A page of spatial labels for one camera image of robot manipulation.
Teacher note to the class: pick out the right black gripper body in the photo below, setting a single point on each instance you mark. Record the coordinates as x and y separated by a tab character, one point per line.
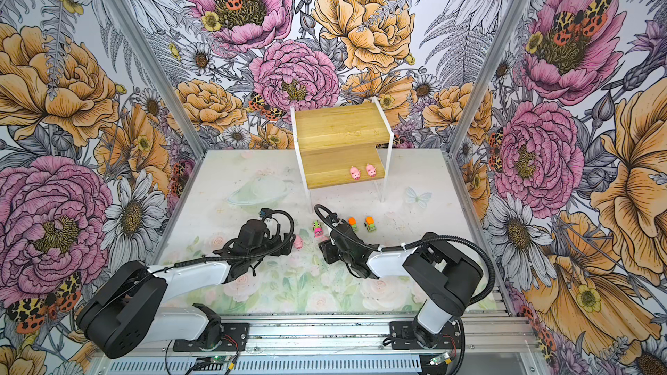
333	253

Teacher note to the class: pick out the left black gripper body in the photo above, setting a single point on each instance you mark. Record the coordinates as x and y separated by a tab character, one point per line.
271	246

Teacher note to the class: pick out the orange car green base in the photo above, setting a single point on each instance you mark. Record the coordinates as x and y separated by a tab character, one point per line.
353	224
370	224

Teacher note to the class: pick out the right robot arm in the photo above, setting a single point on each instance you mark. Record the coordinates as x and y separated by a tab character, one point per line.
453	272

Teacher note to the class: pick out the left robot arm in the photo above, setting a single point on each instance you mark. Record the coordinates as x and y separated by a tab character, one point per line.
131	309

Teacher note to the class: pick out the two-tier bamboo shelf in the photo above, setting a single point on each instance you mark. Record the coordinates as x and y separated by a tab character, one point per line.
329	141

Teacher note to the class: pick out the pink car green roof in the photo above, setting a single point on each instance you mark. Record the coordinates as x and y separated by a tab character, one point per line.
317	228

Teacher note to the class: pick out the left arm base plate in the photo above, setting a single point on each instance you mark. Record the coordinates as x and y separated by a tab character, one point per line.
227	337

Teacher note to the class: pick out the aluminium front rail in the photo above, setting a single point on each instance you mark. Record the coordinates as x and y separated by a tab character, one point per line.
345	344

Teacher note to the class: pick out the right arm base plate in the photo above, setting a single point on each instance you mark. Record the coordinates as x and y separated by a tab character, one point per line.
403	335

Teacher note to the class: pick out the left aluminium corner post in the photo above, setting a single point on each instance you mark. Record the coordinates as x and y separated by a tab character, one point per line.
124	15

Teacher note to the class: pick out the aluminium corner post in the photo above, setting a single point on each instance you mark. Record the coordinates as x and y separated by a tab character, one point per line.
506	27
124	15

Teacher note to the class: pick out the right aluminium corner post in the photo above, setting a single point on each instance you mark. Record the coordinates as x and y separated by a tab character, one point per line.
506	27

